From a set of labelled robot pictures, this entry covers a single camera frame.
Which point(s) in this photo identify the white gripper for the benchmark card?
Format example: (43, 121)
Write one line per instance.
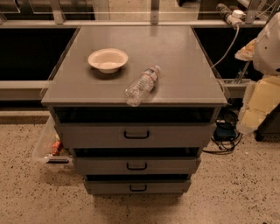
(268, 52)

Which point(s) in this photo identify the grey bottom drawer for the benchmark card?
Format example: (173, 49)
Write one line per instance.
(137, 187)

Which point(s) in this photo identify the grey drawer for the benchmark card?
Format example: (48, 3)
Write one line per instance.
(137, 187)
(136, 165)
(135, 135)

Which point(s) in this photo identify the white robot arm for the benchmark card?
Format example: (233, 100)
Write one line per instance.
(266, 59)

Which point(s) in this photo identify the grey drawer cabinet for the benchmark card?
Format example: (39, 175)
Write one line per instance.
(157, 107)

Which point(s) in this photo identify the grey top drawer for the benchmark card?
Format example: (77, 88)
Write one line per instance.
(135, 135)

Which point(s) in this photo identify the grey middle drawer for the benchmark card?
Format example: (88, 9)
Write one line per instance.
(136, 165)

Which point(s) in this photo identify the white power strip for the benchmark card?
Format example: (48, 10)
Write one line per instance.
(231, 17)

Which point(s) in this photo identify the dark cabinet at right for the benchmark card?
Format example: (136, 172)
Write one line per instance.
(270, 126)

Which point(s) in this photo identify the blue electronic box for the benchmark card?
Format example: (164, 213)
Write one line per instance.
(224, 132)

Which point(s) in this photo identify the clear plastic water bottle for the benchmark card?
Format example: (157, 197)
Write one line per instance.
(141, 87)

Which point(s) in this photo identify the white paper bowl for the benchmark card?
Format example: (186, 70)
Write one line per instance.
(108, 60)

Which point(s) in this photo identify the red can in bin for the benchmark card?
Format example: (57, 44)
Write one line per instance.
(56, 148)

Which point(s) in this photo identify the clear plastic storage bin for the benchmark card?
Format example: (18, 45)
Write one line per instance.
(42, 154)

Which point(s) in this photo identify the grey metal rail frame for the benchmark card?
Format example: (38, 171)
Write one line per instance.
(23, 87)

